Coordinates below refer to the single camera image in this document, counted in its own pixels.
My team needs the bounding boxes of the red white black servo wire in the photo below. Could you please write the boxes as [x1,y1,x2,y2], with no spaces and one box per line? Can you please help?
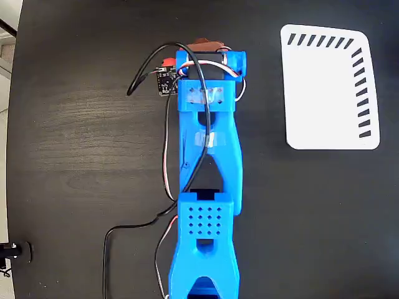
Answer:
[163,93,179,202]
[154,214,180,299]
[178,46,248,103]

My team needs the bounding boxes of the black stand clamp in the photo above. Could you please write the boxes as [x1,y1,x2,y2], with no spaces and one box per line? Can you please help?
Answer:
[0,241,34,264]

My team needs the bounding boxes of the clear tape strip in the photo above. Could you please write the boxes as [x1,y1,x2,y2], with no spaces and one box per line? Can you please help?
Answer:
[195,131,227,148]
[186,88,225,105]

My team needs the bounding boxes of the black camera cable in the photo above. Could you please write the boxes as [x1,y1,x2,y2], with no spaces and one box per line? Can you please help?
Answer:
[102,42,216,299]

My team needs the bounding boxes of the camera circuit board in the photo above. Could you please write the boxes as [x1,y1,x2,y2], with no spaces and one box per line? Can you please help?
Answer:
[155,67,181,96]

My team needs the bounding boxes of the black metal bar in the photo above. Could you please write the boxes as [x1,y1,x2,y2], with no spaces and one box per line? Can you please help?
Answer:
[0,18,18,37]

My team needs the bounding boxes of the white paper sheet with stripes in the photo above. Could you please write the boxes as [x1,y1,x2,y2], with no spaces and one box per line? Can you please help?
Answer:
[279,24,382,151]

